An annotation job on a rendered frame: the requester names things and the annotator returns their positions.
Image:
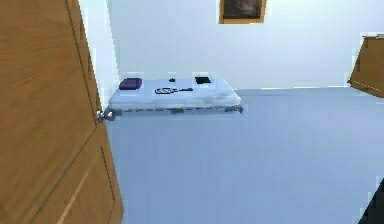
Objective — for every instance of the pale blue bed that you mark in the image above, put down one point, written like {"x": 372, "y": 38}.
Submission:
{"x": 173, "y": 96}

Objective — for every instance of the black flat rectangular object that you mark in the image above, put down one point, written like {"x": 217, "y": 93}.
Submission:
{"x": 202, "y": 80}

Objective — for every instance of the small black round object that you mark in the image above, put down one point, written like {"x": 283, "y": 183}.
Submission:
{"x": 172, "y": 80}

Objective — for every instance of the purple pillow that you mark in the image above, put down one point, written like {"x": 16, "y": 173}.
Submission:
{"x": 130, "y": 83}

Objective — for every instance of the wood framed dark picture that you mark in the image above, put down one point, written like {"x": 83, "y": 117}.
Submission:
{"x": 242, "y": 10}

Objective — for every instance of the brown wooden room door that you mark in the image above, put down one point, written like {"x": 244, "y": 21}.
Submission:
{"x": 43, "y": 116}

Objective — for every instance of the brown wooden cupboard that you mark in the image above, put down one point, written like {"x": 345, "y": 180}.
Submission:
{"x": 368, "y": 68}

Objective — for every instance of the black furniture corner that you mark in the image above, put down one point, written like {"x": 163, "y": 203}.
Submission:
{"x": 375, "y": 208}

